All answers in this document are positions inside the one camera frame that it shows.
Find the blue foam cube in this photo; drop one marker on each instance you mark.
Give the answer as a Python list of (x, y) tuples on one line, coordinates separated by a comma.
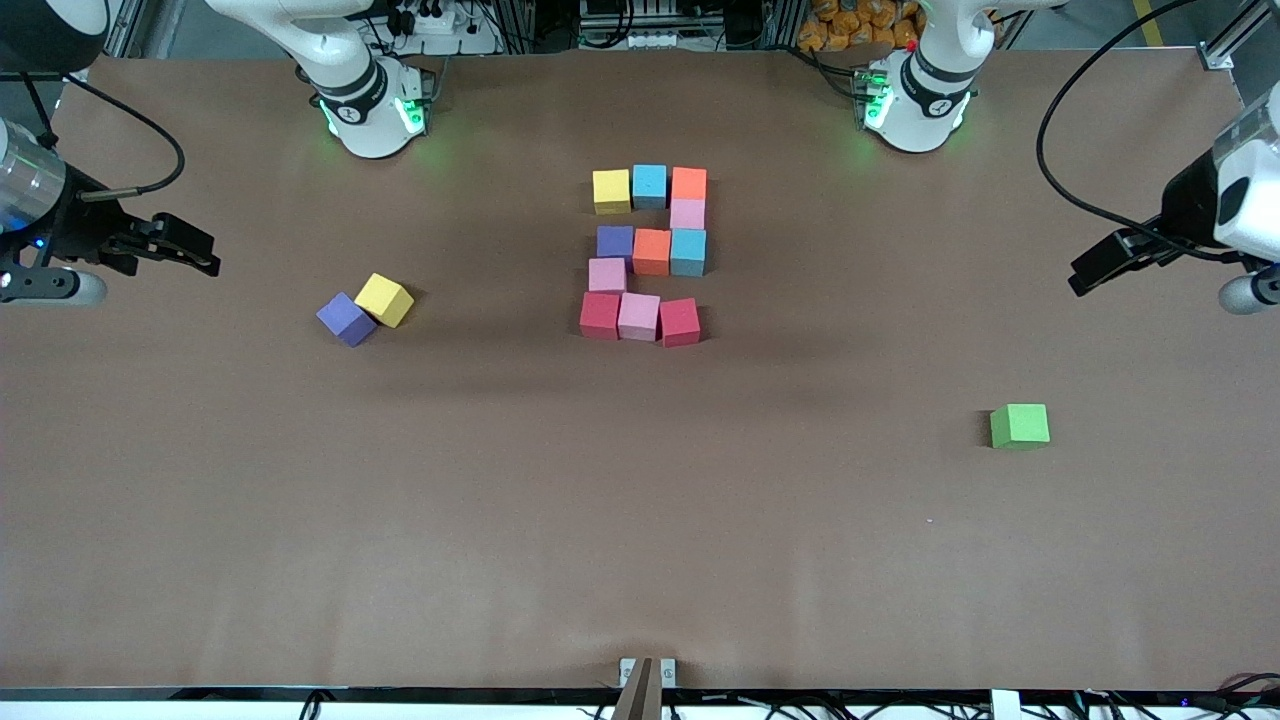
[(649, 186), (688, 252)]

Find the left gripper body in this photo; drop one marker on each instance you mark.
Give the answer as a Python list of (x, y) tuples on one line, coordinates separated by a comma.
[(1187, 206)]

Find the metal table edge bracket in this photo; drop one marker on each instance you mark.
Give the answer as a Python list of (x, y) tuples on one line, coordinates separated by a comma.
[(627, 668)]

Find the small white box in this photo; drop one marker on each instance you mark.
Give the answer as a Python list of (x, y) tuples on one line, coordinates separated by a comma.
[(1005, 705)]

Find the orange foam cube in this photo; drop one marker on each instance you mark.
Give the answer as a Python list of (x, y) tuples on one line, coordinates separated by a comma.
[(688, 184), (651, 251)]

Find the brown post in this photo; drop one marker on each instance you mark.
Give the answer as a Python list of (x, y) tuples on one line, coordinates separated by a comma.
[(640, 700)]

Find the red foam cube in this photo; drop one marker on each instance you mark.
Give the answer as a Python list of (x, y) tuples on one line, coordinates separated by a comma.
[(680, 322), (600, 316)]

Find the pink foam cube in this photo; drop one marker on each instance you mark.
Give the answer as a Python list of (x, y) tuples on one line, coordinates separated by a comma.
[(607, 275), (639, 317), (686, 214)]

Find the green foam cube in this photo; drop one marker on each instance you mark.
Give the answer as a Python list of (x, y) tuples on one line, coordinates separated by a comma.
[(1020, 426)]

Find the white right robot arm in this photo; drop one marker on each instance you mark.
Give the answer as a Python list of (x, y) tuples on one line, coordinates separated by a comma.
[(360, 90)]

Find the pile of orange fruit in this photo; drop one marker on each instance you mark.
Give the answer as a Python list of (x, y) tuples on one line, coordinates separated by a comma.
[(860, 25)]

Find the yellow foam cube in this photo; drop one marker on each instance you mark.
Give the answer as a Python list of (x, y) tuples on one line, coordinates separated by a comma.
[(612, 191), (384, 299)]

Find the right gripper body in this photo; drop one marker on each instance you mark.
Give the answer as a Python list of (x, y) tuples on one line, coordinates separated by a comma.
[(80, 228)]

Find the aluminium frame profile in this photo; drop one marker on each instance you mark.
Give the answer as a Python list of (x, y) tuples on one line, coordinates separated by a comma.
[(1228, 45), (125, 30)]

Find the purple foam cube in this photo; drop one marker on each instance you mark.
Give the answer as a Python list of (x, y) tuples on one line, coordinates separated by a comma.
[(615, 242), (346, 318)]

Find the white power strip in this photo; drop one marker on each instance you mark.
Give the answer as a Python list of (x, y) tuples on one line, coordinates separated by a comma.
[(435, 20)]

